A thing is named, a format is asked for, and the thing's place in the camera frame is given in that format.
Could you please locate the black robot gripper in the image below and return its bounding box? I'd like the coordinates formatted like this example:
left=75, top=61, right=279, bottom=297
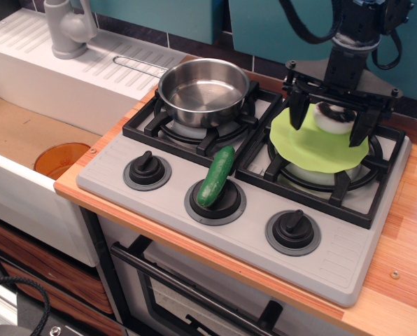
left=283, top=47, right=402, bottom=148

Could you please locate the white toy mushroom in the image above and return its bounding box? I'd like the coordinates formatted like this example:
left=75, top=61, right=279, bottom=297
left=313, top=101, right=357, bottom=134

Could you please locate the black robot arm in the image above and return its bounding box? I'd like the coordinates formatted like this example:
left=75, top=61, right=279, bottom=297
left=280, top=1, right=414, bottom=147

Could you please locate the light green plastic plate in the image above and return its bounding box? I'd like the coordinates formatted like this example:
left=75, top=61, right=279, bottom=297
left=269, top=104, right=369, bottom=174

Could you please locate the black right stove knob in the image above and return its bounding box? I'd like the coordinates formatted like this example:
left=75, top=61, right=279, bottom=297
left=265, top=209, right=321, bottom=257

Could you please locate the black stove knob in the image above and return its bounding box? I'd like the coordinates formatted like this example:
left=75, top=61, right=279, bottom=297
left=123, top=150, right=172, bottom=192
left=184, top=179, right=247, bottom=226
left=265, top=209, right=321, bottom=257

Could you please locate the stainless steel pot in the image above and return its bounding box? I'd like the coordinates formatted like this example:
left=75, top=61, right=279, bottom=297
left=112, top=55, right=250, bottom=129

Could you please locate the green toy pickle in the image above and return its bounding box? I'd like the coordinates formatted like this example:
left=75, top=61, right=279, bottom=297
left=196, top=146, right=235, bottom=208

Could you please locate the black middle stove knob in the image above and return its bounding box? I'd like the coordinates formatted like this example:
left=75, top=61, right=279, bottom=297
left=184, top=179, right=247, bottom=226

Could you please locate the grey toy stove top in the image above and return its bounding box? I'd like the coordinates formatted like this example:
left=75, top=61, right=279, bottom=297
left=76, top=94, right=412, bottom=308

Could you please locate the black left stove knob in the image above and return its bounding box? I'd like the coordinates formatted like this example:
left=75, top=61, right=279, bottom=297
left=123, top=150, right=172, bottom=192

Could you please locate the black right burner grate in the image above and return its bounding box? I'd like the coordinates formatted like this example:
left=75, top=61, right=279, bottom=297
left=235, top=101, right=411, bottom=230

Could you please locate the black burner grate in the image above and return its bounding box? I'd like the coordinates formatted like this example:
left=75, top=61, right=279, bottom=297
left=235, top=101, right=411, bottom=230
left=122, top=80, right=283, bottom=167

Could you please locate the black left burner grate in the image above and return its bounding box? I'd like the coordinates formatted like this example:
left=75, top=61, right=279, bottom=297
left=122, top=80, right=283, bottom=167

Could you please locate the toy oven door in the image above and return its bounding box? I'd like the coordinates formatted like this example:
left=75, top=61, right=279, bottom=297
left=99, top=218, right=347, bottom=335

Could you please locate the grey toy faucet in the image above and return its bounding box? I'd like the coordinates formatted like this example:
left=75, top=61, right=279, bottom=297
left=44, top=0, right=98, bottom=60

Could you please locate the white toy sink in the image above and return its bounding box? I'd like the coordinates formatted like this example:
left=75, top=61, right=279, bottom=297
left=0, top=9, right=184, bottom=267

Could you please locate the wooden drawer front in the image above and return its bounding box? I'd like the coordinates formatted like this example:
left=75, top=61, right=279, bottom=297
left=0, top=220, right=123, bottom=335

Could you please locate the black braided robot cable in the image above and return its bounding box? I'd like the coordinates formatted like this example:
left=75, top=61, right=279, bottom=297
left=278, top=0, right=405, bottom=71

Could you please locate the black oven door handle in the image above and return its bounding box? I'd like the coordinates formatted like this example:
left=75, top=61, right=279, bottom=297
left=110, top=235, right=283, bottom=335

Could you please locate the black cable lower left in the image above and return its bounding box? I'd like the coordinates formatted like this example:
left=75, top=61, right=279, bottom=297
left=0, top=276, right=52, bottom=336

